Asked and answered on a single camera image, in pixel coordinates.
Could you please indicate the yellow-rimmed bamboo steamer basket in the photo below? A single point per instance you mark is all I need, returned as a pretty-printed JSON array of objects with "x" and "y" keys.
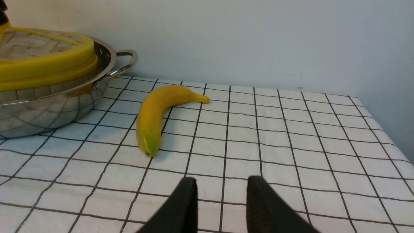
[{"x": 40, "y": 86}]

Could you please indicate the woven bamboo steamer lid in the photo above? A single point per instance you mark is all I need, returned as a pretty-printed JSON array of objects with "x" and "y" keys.
[{"x": 31, "y": 52}]

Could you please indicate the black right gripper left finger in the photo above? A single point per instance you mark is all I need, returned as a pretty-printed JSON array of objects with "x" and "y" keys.
[{"x": 179, "y": 213}]

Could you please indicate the white checkered tablecloth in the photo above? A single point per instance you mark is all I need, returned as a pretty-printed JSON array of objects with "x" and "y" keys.
[{"x": 324, "y": 154}]

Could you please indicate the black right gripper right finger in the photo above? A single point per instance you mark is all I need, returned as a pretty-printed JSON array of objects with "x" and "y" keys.
[{"x": 267, "y": 212}]

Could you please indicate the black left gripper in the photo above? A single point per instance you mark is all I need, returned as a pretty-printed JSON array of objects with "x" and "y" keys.
[{"x": 4, "y": 21}]

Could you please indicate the yellow banana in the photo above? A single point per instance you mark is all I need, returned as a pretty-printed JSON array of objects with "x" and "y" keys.
[{"x": 149, "y": 118}]

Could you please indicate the stainless steel pot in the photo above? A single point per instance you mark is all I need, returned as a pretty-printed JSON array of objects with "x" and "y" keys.
[{"x": 27, "y": 118}]

